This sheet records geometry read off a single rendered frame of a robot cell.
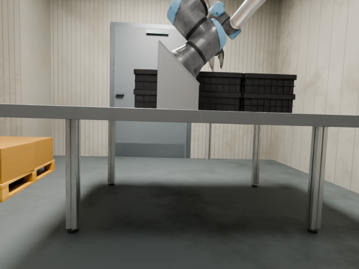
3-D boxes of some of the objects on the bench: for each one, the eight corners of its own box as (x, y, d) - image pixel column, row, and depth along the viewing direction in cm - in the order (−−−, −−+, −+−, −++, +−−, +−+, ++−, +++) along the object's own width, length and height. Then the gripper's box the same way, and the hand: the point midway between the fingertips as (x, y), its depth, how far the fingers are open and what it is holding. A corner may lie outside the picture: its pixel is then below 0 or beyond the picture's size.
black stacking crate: (295, 117, 126) (297, 95, 125) (242, 115, 125) (243, 93, 124) (266, 117, 165) (266, 100, 165) (225, 116, 165) (226, 99, 164)
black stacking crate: (241, 115, 125) (243, 93, 124) (187, 113, 124) (188, 91, 123) (225, 116, 165) (226, 99, 164) (184, 114, 164) (184, 97, 163)
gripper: (221, 37, 148) (224, 70, 149) (203, 38, 147) (205, 72, 149) (224, 32, 139) (226, 67, 141) (204, 33, 139) (207, 69, 140)
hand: (216, 66), depth 142 cm, fingers open, 5 cm apart
